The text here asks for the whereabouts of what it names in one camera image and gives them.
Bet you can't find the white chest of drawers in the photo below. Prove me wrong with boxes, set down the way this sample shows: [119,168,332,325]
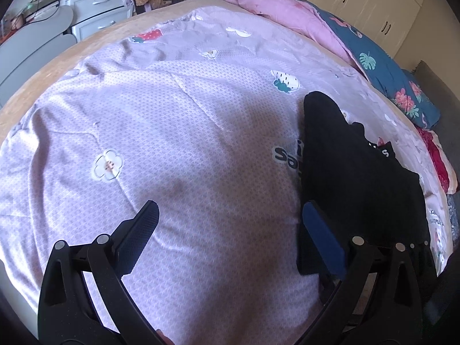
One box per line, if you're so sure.
[53,0,136,42]

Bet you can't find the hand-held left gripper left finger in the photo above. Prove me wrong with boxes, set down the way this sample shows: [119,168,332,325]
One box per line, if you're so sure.
[38,200,174,345]

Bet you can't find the lilac printed blanket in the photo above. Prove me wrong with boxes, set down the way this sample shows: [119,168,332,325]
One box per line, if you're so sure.
[0,5,454,345]

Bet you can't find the cream wardrobe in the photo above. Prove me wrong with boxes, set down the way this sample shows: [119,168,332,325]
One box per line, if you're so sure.
[252,0,432,58]

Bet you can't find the teal floral quilt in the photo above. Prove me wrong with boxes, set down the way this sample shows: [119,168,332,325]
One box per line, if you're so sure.
[316,7,441,129]

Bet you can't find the tangle of cables and items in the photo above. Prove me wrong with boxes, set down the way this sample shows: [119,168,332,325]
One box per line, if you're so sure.
[0,0,62,40]

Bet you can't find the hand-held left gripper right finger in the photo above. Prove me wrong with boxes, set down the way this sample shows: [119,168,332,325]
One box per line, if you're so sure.
[298,201,422,345]

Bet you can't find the black garment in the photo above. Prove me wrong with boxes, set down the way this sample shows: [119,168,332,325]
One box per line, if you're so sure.
[296,91,438,295]

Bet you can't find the pink quilt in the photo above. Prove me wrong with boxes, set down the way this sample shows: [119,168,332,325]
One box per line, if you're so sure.
[221,0,357,66]

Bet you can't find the red floral cloth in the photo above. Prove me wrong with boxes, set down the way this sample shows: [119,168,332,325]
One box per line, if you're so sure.
[417,127,459,195]

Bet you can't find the grey headboard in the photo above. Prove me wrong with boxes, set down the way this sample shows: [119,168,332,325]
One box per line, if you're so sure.
[395,61,460,166]

